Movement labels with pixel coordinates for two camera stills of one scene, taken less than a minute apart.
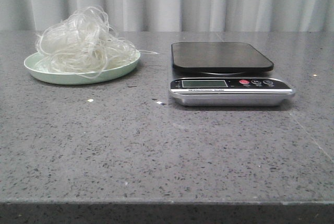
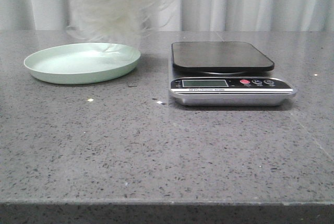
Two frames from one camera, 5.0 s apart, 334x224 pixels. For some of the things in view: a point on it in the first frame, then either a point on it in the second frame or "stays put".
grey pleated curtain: x=171 y=2 stays put
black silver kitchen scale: x=226 y=74 stays put
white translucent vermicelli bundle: x=84 y=43 -> x=119 y=7
